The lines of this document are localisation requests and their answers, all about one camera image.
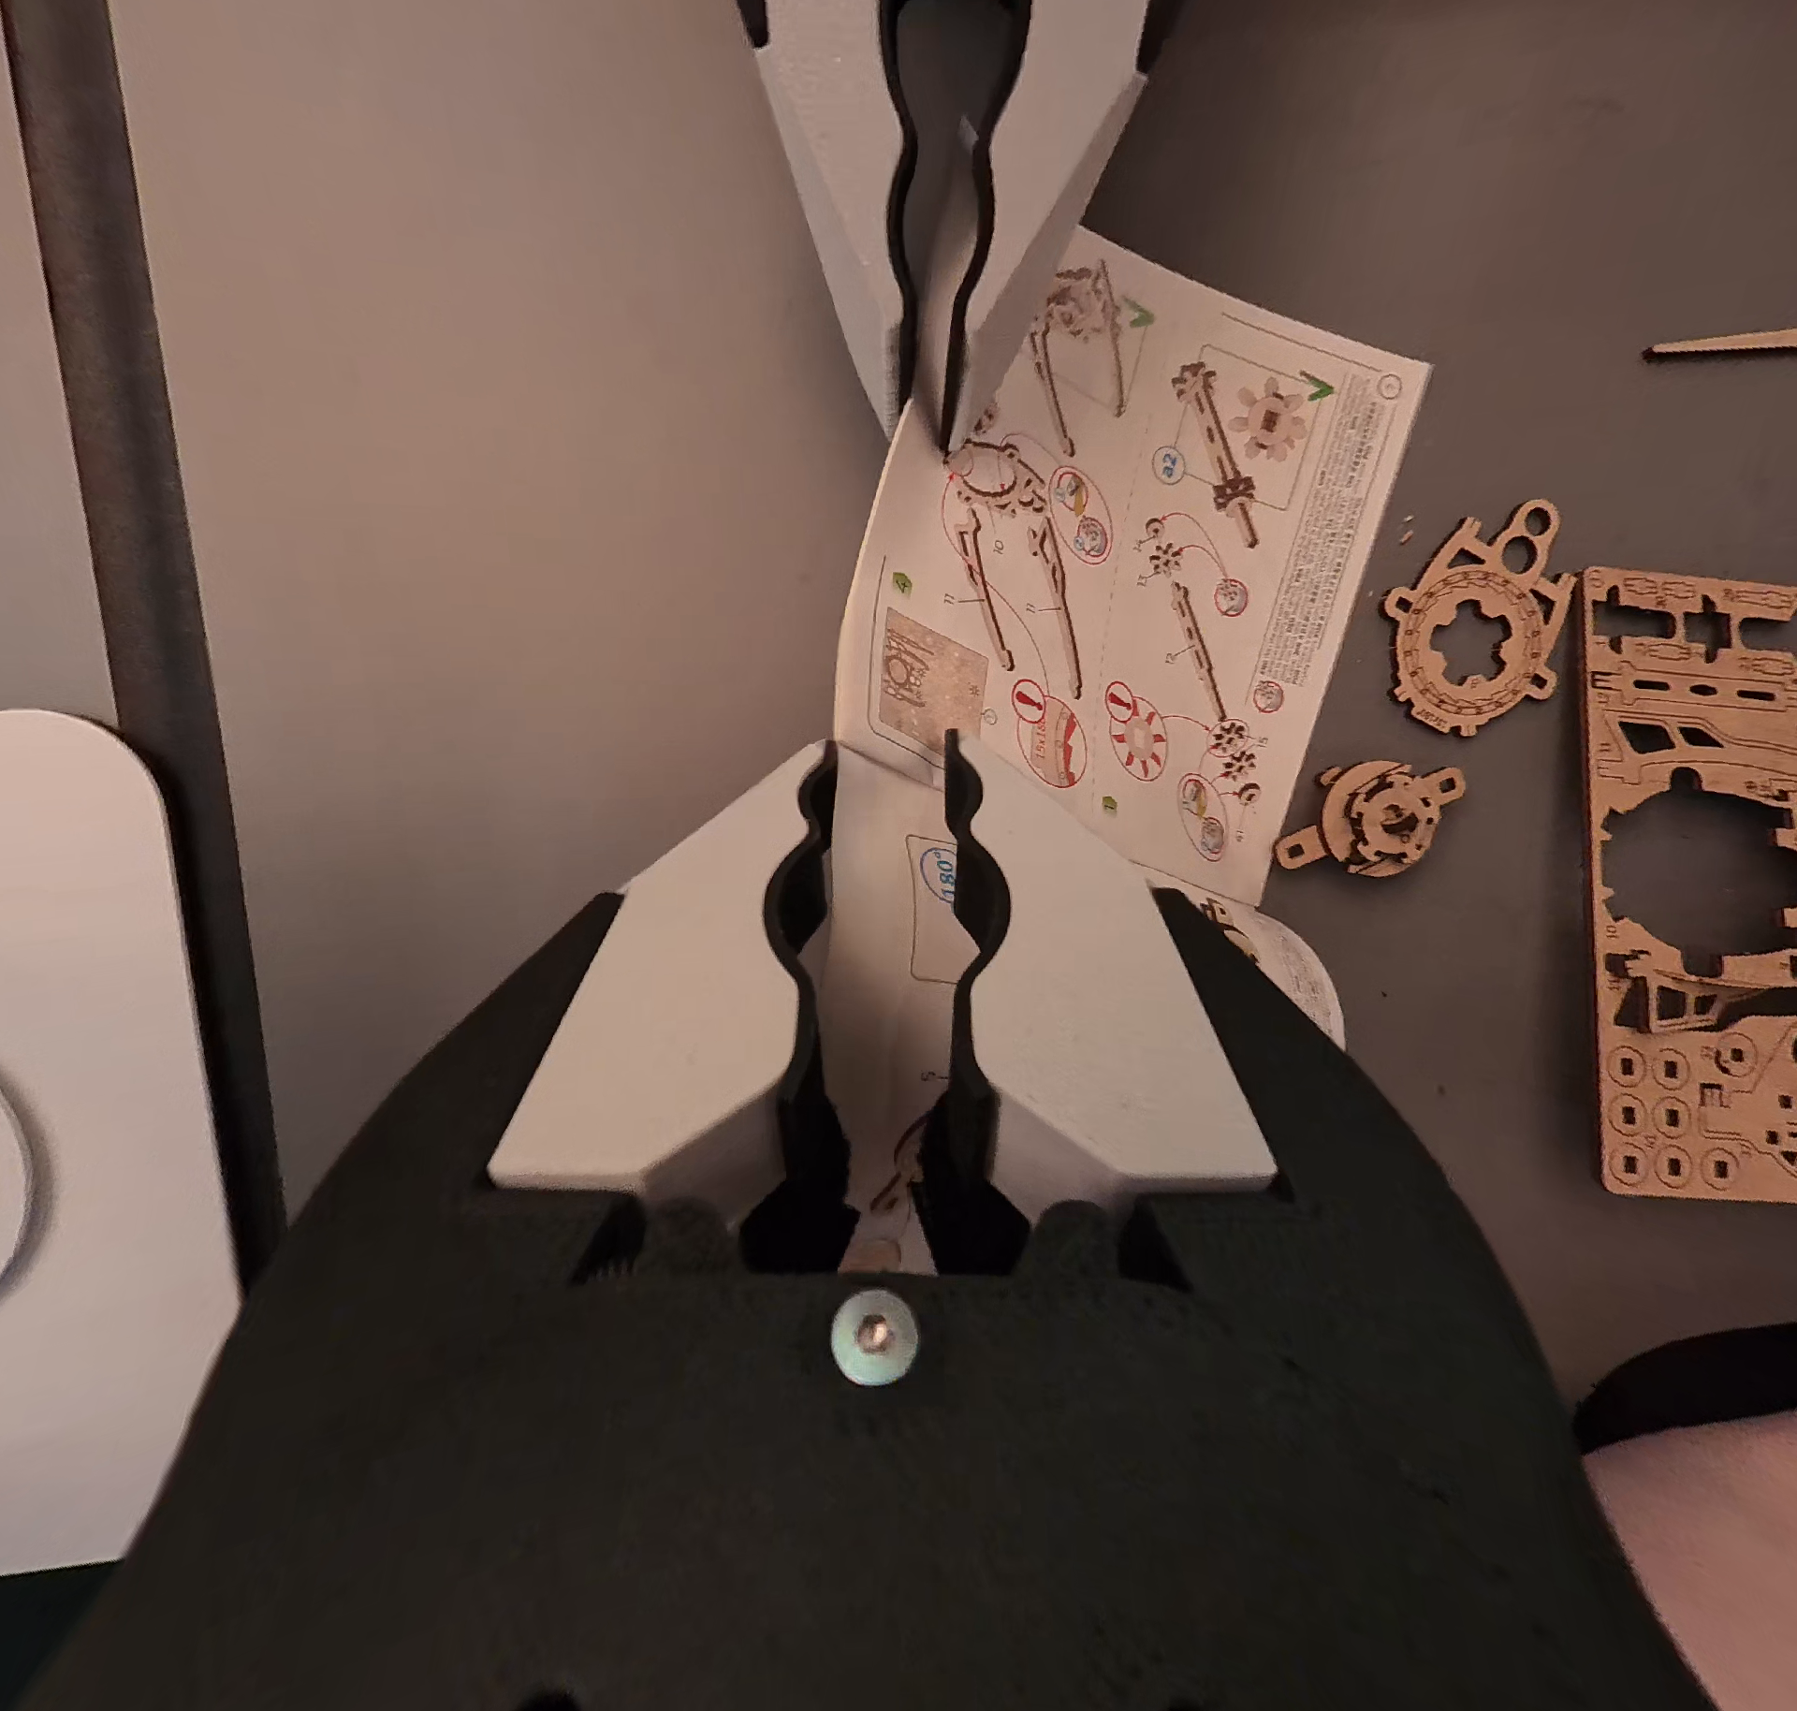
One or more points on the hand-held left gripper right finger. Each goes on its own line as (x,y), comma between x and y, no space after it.
(1109,1038)

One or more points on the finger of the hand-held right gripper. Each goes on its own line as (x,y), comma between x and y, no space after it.
(1066,96)
(827,96)

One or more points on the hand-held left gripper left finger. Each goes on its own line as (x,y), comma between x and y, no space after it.
(661,1021)

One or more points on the illustrated instruction booklet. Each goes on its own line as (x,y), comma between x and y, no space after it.
(1261,585)

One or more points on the laser-cut wooden parts sheet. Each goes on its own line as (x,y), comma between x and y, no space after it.
(1726,968)

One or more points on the white stand base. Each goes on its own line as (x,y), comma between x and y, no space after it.
(81,1038)

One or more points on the thin wooden stick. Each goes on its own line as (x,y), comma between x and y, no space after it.
(1726,340)

